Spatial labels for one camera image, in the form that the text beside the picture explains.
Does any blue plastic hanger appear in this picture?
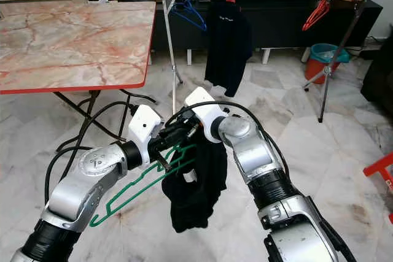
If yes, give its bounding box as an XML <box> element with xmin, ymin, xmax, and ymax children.
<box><xmin>171</xmin><ymin>0</ymin><xmax>208</xmax><ymax>33</ymax></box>

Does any black TV console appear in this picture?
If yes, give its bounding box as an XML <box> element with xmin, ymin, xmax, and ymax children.
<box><xmin>150</xmin><ymin>0</ymin><xmax>384</xmax><ymax>51</ymax></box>

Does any green plastic hanger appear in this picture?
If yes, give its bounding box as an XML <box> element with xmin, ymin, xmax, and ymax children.
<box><xmin>89</xmin><ymin>144</ymin><xmax>198</xmax><ymax>228</ymax></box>

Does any red plastic hanger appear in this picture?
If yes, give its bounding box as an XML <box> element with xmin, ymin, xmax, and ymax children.
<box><xmin>302</xmin><ymin>0</ymin><xmax>333</xmax><ymax>32</ymax></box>
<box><xmin>304</xmin><ymin>0</ymin><xmax>333</xmax><ymax>29</ymax></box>

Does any red bin teal bag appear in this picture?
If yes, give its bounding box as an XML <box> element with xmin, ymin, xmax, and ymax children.
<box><xmin>304</xmin><ymin>42</ymin><xmax>351</xmax><ymax>85</ymax></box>

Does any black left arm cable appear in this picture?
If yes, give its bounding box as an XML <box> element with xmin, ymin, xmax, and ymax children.
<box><xmin>44</xmin><ymin>100</ymin><xmax>142</xmax><ymax>204</ymax></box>

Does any navy shirt red collar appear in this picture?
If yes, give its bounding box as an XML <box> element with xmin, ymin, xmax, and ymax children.
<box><xmin>204</xmin><ymin>0</ymin><xmax>254</xmax><ymax>98</ymax></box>

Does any plain black garment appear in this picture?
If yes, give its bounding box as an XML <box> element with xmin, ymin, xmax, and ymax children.
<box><xmin>161</xmin><ymin>139</ymin><xmax>229</xmax><ymax>234</ymax></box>

